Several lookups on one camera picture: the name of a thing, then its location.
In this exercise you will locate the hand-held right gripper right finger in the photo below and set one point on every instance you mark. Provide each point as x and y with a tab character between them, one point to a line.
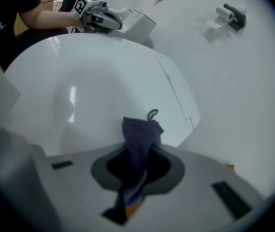
195	202

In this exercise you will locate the purple cloth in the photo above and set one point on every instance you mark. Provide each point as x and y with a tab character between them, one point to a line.
137	139

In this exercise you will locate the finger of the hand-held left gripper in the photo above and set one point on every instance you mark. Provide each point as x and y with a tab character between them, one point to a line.
121	11
142	26

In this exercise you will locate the white toilet paper roll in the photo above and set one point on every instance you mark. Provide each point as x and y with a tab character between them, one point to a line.
221	14

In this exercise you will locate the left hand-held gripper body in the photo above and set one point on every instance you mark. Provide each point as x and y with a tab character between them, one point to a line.
103	18

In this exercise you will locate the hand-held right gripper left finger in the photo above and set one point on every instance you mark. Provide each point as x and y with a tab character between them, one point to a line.
74	187

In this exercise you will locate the black toilet paper holder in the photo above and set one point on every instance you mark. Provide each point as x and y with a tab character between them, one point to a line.
238	18

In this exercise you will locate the person's black shirt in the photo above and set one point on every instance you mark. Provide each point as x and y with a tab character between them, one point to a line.
6	13

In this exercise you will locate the person's left forearm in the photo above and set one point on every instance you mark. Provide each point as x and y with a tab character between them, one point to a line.
47	17

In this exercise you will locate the person's left hand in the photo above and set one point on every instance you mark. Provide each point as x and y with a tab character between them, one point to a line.
88	20

